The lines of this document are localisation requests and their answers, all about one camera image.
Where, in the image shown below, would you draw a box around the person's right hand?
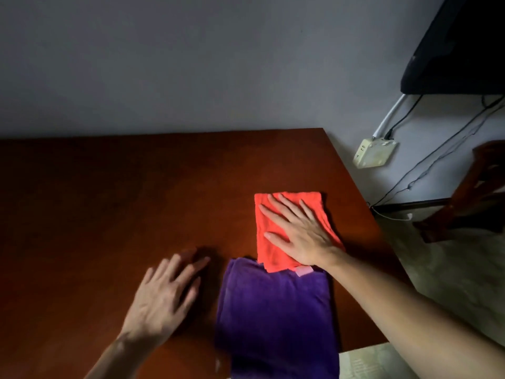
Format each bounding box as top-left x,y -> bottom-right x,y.
258,193 -> 346,269

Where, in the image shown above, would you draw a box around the person's left hand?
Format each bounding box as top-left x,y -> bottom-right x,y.
118,251 -> 211,344

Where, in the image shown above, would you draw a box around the red cloth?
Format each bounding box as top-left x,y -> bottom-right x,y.
254,191 -> 346,277

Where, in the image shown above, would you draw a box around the purple cloth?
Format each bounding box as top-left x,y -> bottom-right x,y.
215,257 -> 341,379

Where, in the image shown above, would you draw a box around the person's right forearm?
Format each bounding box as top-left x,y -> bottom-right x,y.
323,248 -> 505,379

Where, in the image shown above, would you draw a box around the brown wooden table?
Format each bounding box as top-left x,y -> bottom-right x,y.
0,128 -> 413,379

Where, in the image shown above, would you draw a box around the brown wooden stool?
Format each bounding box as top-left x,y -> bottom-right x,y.
412,139 -> 505,244

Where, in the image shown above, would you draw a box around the black television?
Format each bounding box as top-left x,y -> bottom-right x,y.
400,0 -> 505,95

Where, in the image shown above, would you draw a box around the white cable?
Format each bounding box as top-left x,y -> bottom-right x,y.
370,207 -> 414,222

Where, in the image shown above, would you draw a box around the cream wall junction box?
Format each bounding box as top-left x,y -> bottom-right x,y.
352,137 -> 398,170

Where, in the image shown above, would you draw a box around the white wall conduit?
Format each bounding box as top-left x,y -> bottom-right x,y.
371,93 -> 407,139

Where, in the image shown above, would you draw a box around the thick black cable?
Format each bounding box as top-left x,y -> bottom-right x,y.
385,94 -> 423,141

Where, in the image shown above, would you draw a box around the thin black television cables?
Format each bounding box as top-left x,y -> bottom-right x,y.
369,94 -> 505,210

